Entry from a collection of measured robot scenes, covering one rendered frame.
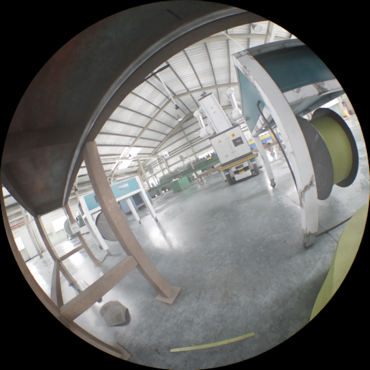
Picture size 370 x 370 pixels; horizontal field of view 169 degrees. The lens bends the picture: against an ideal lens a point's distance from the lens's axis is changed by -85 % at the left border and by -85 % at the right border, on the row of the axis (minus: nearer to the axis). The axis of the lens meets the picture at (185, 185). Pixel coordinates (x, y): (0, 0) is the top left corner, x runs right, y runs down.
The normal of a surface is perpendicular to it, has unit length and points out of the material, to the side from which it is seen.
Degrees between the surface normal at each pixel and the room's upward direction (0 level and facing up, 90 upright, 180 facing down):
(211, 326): 0
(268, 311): 0
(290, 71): 90
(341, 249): 0
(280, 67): 90
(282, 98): 90
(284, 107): 90
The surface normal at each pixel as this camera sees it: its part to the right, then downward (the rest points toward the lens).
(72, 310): 0.81, -0.33
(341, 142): -0.54, -0.01
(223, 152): -0.44, 0.26
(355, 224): -0.42, -0.91
